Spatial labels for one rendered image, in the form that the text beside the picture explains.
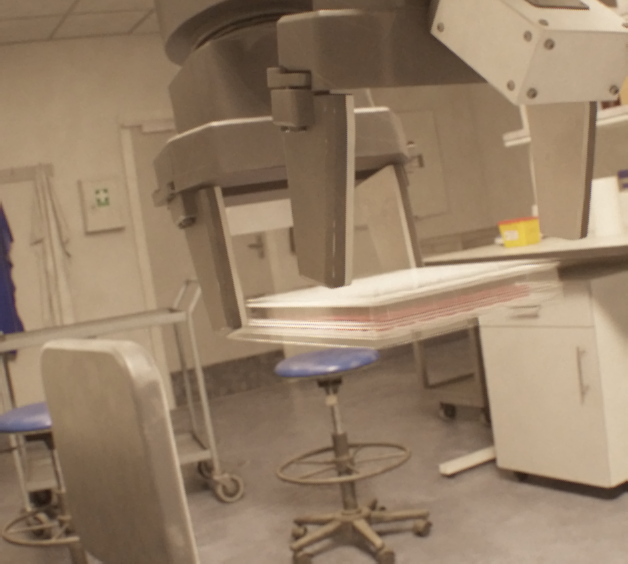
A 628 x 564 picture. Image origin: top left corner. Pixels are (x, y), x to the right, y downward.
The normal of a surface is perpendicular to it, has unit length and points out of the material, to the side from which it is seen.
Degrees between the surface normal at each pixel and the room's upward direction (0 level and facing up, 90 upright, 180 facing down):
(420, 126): 90
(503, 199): 90
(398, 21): 102
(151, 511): 90
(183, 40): 168
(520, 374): 90
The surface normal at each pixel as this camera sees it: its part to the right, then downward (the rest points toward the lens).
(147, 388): 0.57, -0.21
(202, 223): -0.86, 0.15
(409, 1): 0.51, 0.15
